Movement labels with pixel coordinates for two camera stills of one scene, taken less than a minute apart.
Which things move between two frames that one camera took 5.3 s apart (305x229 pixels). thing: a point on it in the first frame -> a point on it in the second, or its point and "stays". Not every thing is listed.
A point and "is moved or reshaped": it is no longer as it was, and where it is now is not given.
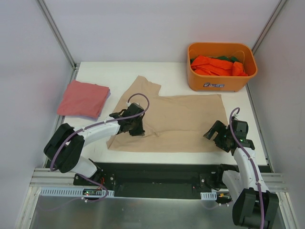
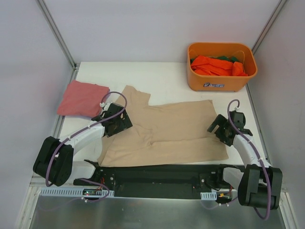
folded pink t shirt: [83, 99] stays
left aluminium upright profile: [75, 65] stays
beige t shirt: [173, 123] is moved or reshaped
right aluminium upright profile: [273, 18] stays
